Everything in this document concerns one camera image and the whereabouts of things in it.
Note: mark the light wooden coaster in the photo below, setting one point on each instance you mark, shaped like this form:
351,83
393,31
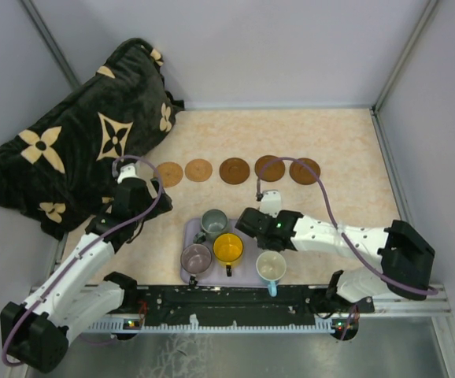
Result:
198,170
170,173

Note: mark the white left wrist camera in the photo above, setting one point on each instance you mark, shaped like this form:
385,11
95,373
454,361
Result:
127,172

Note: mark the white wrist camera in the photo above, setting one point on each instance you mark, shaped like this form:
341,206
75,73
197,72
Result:
270,203
127,172

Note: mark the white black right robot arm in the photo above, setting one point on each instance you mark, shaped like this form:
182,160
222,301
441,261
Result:
394,259

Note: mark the grey mug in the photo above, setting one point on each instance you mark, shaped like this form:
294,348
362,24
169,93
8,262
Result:
213,223

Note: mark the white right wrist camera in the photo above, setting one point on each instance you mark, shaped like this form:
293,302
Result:
270,203

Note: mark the white mug blue handle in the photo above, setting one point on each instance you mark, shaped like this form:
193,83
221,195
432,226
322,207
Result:
271,267

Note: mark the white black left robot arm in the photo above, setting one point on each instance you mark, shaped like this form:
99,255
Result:
39,331

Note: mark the yellow mug black handle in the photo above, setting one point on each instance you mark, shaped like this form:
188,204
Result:
228,249

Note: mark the purple mug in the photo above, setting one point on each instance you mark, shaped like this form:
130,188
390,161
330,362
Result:
195,260

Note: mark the black floral plush blanket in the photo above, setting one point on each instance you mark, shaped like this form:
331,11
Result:
59,170

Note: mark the dark brown coaster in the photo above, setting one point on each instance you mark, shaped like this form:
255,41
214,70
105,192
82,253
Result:
234,171
302,175
268,168

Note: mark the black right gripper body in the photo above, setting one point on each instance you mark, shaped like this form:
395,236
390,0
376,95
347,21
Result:
262,243

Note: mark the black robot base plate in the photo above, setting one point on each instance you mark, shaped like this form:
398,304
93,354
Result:
222,306

